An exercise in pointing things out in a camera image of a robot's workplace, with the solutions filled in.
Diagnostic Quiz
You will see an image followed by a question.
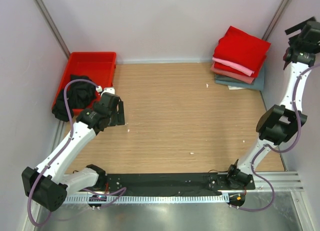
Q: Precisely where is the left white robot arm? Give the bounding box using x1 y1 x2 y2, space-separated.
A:
21 87 125 212

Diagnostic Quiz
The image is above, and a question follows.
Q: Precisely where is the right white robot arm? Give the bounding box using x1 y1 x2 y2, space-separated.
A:
225 16 320 189

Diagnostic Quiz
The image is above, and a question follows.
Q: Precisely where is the black t shirt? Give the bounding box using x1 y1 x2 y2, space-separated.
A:
52 81 97 122

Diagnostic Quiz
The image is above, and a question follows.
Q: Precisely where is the red plastic bin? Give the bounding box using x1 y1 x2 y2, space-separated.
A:
52 52 116 116

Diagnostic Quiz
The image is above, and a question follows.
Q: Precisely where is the folded grey t shirt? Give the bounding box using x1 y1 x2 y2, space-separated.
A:
214 65 265 91

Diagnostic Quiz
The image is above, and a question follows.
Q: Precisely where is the folded salmon t shirt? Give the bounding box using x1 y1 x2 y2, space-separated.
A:
210 65 255 85

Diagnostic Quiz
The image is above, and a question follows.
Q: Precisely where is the folded pink t shirt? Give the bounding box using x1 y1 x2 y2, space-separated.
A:
212 57 254 77

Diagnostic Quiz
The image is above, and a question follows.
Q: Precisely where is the folded white t shirt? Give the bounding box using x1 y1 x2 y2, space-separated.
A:
227 85 245 90

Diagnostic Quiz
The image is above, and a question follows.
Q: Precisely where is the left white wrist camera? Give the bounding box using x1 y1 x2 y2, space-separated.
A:
96 86 116 95

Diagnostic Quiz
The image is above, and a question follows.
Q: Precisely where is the right aluminium frame post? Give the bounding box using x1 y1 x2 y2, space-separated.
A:
261 0 292 41

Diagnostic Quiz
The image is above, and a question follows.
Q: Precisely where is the aluminium frame post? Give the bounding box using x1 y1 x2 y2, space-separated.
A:
261 0 292 41
34 0 71 59

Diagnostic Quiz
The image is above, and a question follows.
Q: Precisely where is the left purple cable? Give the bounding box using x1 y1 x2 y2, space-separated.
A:
27 79 127 227

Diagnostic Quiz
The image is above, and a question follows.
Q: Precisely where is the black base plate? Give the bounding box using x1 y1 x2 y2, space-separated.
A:
106 172 256 197

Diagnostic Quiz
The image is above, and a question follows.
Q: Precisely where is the white slotted cable duct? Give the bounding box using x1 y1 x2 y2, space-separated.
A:
64 193 229 205

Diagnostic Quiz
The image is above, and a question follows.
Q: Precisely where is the left aluminium frame post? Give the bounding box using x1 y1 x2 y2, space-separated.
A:
34 0 71 59

